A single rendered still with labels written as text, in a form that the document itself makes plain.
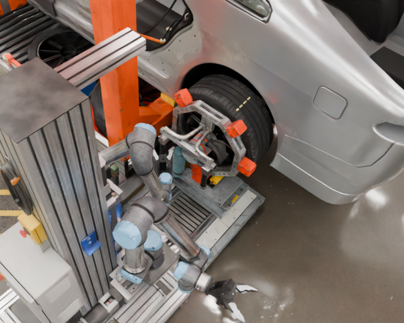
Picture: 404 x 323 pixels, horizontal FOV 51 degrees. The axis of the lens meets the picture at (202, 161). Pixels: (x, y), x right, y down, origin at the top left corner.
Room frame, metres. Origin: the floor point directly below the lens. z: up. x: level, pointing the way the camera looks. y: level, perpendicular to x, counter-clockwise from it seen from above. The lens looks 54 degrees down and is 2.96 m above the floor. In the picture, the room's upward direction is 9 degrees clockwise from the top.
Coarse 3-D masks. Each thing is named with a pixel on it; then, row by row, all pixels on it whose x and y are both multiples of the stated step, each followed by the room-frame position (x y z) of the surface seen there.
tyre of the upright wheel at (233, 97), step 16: (208, 80) 1.98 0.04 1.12; (224, 80) 1.95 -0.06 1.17; (192, 96) 1.86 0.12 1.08; (208, 96) 1.80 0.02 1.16; (224, 96) 1.81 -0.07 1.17; (240, 96) 1.83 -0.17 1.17; (256, 96) 1.88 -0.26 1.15; (224, 112) 1.73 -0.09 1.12; (240, 112) 1.73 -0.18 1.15; (256, 112) 1.79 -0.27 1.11; (256, 128) 1.70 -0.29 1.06; (272, 128) 1.79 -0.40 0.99; (256, 144) 1.64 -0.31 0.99; (256, 160) 1.63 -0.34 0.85
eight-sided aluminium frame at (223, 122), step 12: (180, 108) 1.80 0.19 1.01; (192, 108) 1.75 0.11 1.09; (204, 108) 1.76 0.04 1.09; (180, 120) 1.85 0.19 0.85; (216, 120) 1.66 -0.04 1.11; (228, 120) 1.67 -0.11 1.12; (180, 132) 1.84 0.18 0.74; (240, 144) 1.61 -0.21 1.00; (240, 156) 1.56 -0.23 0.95; (216, 168) 1.67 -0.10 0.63; (228, 168) 1.63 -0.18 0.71
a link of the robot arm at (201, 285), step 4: (204, 272) 0.68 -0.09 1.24; (200, 276) 0.66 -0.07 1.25; (204, 276) 0.66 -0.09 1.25; (208, 276) 0.67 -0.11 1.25; (200, 280) 0.64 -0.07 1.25; (204, 280) 0.64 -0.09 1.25; (208, 280) 0.65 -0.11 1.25; (196, 284) 0.63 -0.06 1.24; (200, 284) 0.63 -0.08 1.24; (204, 284) 0.63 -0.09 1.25; (196, 288) 0.62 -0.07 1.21; (200, 288) 0.62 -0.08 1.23; (204, 288) 0.62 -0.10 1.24
